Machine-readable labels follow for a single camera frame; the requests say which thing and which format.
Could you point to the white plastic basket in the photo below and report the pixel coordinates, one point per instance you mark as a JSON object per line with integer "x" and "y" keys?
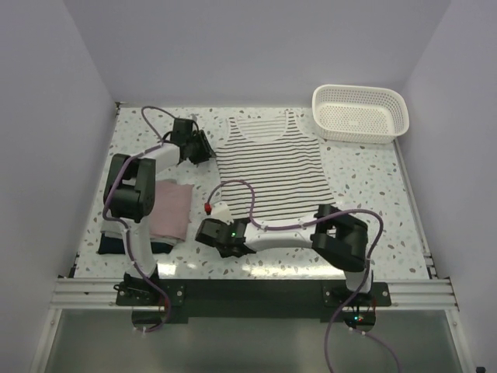
{"x": 359, "y": 114}

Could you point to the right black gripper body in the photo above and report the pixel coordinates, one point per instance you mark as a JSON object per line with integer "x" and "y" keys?
{"x": 222, "y": 251}

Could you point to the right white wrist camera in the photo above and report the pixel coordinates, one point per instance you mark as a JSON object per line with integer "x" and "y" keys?
{"x": 218, "y": 210}

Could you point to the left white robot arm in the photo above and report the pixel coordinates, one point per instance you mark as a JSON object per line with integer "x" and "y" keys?
{"x": 129, "y": 197}

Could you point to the black white striped tank top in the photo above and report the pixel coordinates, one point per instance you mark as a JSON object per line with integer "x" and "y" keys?
{"x": 271, "y": 168}

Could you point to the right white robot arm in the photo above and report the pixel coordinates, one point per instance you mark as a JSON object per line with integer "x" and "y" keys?
{"x": 338, "y": 237}

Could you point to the navy folded tank top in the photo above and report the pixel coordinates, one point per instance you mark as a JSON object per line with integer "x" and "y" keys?
{"x": 114, "y": 246}

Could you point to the grey folded tank top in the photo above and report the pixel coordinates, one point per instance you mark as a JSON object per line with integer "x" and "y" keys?
{"x": 112, "y": 228}

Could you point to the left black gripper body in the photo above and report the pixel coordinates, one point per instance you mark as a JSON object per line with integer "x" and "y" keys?
{"x": 196, "y": 152}

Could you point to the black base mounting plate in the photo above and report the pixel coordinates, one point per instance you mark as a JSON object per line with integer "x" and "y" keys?
{"x": 180, "y": 300}

